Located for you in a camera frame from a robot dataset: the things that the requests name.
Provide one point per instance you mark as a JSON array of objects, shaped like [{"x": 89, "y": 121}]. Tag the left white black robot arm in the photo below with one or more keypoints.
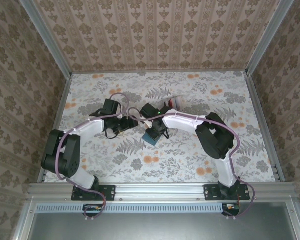
[{"x": 88, "y": 127}]

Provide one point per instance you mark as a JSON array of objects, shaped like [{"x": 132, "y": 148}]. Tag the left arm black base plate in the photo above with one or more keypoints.
[{"x": 110, "y": 192}]

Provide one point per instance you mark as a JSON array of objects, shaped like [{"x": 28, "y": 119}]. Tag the aluminium back rail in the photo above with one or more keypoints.
[{"x": 160, "y": 72}]

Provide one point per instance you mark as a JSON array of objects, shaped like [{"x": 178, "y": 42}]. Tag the aluminium side rail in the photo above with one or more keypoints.
[
  {"x": 263, "y": 125},
  {"x": 62, "y": 100}
]

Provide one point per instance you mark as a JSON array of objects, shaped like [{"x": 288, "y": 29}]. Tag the teal leather card holder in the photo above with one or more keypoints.
[{"x": 152, "y": 143}]

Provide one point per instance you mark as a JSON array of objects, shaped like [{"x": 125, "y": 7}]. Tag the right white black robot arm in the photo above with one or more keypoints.
[{"x": 182, "y": 122}]

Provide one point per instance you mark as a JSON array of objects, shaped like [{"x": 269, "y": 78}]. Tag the small black connector board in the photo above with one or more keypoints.
[
  {"x": 231, "y": 208},
  {"x": 92, "y": 208}
]

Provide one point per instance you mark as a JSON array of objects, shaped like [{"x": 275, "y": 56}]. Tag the wide aluminium front beam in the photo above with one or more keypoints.
[{"x": 160, "y": 191}]

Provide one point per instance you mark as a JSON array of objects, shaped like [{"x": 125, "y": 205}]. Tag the aluminium corner post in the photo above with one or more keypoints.
[
  {"x": 47, "y": 37},
  {"x": 267, "y": 37}
]

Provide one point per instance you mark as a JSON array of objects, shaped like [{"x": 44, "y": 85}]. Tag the aluminium lower frame bar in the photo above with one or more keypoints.
[
  {"x": 295, "y": 222},
  {"x": 23, "y": 220}
]

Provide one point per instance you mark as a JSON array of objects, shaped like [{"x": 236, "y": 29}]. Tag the floral printed table cover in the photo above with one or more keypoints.
[{"x": 165, "y": 162}]

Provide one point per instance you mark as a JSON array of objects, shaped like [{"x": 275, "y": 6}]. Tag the grey metal sheet panel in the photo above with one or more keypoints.
[{"x": 152, "y": 227}]

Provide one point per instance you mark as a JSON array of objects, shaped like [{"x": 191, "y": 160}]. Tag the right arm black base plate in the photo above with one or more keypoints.
[{"x": 211, "y": 192}]

